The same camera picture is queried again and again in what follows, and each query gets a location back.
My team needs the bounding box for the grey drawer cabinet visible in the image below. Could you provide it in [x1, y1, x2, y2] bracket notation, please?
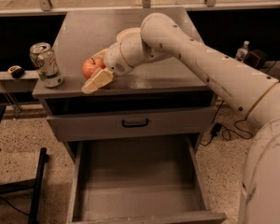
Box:
[33, 9, 216, 151]

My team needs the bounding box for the red apple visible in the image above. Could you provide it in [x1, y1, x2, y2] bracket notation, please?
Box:
[82, 57, 105, 79]

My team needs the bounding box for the grey upper drawer black handle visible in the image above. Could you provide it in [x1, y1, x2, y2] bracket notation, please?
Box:
[47, 106, 216, 142]

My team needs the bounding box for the small black and tan object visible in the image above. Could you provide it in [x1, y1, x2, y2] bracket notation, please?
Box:
[7, 65, 25, 78]

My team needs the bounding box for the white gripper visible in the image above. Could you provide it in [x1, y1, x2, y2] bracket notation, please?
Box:
[81, 42, 133, 94]

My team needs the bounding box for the green and white soda can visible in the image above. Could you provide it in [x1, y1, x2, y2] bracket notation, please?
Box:
[30, 42, 63, 88]

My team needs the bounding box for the small black box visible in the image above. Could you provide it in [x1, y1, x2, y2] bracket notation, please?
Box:
[245, 49, 268, 69]

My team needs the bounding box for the clear plastic water bottle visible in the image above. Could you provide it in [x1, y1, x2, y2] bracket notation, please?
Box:
[235, 41, 249, 62]

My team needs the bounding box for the grey open lower drawer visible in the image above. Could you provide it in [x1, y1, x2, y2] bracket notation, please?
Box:
[66, 134, 226, 224]

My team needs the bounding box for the white paper bowl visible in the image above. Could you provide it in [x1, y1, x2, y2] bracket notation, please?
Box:
[116, 27, 141, 42]

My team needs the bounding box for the black power adapter with cable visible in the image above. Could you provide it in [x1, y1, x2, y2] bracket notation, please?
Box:
[200, 102, 253, 147]

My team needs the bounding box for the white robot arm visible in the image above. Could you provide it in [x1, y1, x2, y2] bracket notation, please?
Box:
[82, 13, 280, 224]

